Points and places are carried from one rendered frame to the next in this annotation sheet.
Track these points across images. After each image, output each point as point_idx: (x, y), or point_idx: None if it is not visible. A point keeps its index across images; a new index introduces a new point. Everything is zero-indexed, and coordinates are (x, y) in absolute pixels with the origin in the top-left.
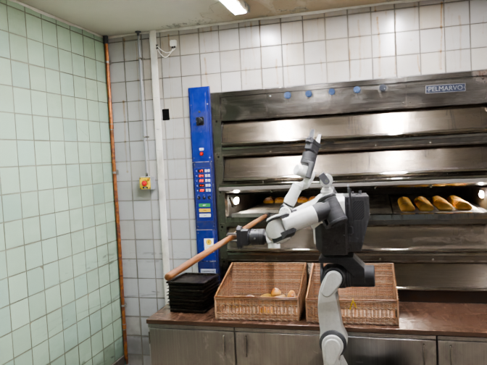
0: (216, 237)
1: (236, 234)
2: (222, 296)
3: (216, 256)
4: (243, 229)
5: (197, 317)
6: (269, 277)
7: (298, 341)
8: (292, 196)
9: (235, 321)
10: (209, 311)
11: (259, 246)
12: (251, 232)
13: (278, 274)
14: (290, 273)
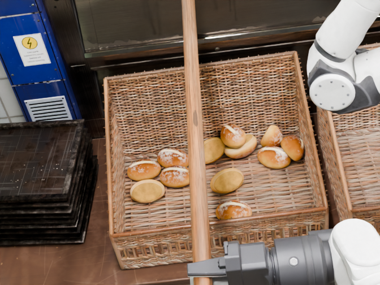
0: (48, 30)
1: (228, 280)
2: (130, 234)
3: (59, 70)
4: (246, 251)
5: (73, 267)
6: (208, 98)
7: (331, 284)
8: (355, 34)
9: (177, 274)
10: (91, 227)
11: (170, 32)
12: (284, 271)
13: (229, 88)
14: (259, 81)
